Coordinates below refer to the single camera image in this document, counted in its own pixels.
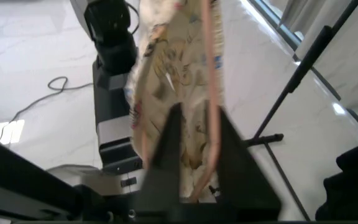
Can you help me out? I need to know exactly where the thin grey cable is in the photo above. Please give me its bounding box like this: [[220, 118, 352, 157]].
[[0, 76, 94, 141]]

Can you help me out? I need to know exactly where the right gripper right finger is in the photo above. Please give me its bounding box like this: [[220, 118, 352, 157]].
[[216, 105, 282, 222]]

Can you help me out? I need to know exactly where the pink clothes hanger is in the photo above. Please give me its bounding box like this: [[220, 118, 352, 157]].
[[140, 0, 222, 202]]

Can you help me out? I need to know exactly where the cream printed garment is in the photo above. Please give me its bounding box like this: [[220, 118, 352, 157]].
[[123, 0, 226, 203]]

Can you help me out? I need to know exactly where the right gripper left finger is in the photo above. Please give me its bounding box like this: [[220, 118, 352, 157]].
[[134, 102, 183, 222]]

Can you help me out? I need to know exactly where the black clothes rack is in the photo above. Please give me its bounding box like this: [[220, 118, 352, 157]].
[[244, 0, 358, 222]]

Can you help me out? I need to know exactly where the black t-shirt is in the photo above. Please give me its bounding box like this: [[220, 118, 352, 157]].
[[314, 135, 358, 222]]

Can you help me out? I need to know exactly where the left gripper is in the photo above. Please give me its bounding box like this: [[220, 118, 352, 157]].
[[95, 32, 139, 76]]

